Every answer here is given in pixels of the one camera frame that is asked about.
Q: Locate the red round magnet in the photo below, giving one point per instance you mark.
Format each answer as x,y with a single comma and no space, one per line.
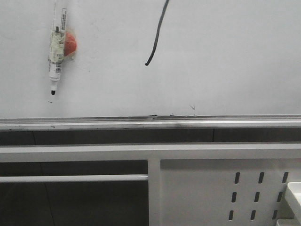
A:
70,45

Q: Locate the white black-tipped whiteboard marker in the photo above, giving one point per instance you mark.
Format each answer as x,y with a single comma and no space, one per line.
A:
57,42

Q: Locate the white plastic tray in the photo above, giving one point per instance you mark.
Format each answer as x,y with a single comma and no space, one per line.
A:
293,198

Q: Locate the white metal rack frame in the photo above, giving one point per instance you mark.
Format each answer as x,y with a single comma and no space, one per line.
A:
147,185

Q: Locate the white whiteboard with aluminium frame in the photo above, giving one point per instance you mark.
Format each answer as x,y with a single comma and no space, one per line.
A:
141,64

